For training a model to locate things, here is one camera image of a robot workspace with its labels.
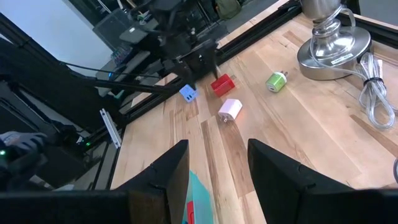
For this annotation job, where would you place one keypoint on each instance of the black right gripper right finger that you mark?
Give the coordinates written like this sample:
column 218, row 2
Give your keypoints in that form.
column 280, row 186

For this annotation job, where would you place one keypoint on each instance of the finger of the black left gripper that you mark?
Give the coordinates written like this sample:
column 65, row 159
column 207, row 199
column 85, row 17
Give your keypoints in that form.
column 190, row 79
column 214, row 69

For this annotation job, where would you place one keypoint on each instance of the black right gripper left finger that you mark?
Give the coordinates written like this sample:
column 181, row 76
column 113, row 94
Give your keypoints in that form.
column 161, row 186

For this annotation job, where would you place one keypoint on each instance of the red cube wall charger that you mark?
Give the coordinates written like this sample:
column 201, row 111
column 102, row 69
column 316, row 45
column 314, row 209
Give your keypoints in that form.
column 222, row 85

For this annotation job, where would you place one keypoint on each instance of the red mini stapler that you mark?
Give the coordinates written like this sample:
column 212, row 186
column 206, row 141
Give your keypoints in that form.
column 190, row 214

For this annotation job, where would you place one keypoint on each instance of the pink cube wall charger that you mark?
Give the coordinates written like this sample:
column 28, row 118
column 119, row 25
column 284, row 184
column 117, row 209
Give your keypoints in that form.
column 230, row 109

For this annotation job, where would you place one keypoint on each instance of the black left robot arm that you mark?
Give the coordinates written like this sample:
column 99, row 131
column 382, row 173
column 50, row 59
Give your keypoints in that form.
column 168, row 28

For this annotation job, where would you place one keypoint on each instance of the light blue power adapter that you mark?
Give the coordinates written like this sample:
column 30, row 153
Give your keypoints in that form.
column 188, row 94

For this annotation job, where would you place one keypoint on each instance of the green translucent plastic tray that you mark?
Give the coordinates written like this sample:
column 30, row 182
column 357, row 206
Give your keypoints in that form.
column 200, row 199

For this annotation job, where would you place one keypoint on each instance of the olive green bag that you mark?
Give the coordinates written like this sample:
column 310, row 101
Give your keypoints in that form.
column 228, row 7

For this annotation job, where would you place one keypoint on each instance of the dark grey box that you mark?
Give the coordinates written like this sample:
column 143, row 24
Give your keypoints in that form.
column 112, row 31

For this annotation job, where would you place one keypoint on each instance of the white shade silver table lamp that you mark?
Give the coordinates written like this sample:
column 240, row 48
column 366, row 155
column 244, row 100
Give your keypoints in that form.
column 332, row 46

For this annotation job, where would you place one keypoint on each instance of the black beam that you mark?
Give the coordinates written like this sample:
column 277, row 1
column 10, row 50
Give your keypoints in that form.
column 46, row 81

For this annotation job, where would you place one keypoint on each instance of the person's hand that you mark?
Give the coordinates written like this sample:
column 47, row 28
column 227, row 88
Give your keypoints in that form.
column 21, row 140

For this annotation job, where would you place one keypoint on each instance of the green cube wall charger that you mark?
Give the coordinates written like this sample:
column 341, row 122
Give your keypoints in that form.
column 275, row 82

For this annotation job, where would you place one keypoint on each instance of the silver metal bracket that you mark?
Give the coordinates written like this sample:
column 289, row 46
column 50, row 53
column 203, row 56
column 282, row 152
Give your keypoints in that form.
column 110, row 127

